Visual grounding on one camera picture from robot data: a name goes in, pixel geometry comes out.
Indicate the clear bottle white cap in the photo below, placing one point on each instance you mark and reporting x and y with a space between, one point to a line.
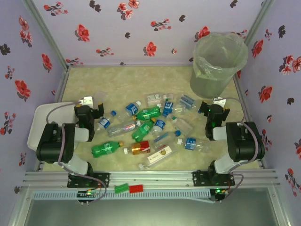
122 129

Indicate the blue label bottle white cap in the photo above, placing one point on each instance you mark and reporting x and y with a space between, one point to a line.
191 143
132 108
168 107

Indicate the green plastic soda bottle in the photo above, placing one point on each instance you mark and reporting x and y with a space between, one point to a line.
105 148
148 113
142 130

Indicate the clear bottle red blue label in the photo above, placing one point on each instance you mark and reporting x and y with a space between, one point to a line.
164 139

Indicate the clear bottle white label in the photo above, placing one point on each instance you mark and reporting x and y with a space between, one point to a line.
154 97

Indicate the red gold label bottle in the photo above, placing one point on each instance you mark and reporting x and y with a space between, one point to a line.
141 147

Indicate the bottle white fruit label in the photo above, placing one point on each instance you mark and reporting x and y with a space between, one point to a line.
160 155

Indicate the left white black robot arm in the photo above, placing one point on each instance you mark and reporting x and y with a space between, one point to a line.
49 146

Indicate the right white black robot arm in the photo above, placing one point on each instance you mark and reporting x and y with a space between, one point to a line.
244 146

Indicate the translucent green plastic bin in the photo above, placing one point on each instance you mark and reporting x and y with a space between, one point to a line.
207 89

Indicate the clear green bin liner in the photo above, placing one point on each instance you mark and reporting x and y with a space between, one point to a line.
204 68

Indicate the white plastic tray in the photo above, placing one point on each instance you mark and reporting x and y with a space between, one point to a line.
40 124

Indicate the right small circuit board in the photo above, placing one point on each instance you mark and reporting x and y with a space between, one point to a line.
221 191

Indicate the small circuit board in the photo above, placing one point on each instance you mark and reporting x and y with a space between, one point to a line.
88 193
221 191

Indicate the left small circuit board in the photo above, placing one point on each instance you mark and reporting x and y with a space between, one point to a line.
88 193

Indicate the green toy block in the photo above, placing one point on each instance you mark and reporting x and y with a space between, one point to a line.
121 188

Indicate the red toy block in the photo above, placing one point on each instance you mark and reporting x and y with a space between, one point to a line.
136 188

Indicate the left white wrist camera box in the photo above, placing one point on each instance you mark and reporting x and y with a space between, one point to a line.
86 100

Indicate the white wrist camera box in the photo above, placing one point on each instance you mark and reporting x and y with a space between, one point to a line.
86 100
219 101

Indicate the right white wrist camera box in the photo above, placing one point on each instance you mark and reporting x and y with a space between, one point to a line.
219 101

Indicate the aluminium corner post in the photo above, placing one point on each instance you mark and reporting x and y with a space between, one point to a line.
259 21
47 35

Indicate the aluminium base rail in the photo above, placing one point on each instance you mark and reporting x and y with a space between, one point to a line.
150 179

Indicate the aluminium frame bar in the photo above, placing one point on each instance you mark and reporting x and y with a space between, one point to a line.
280 207
20 207

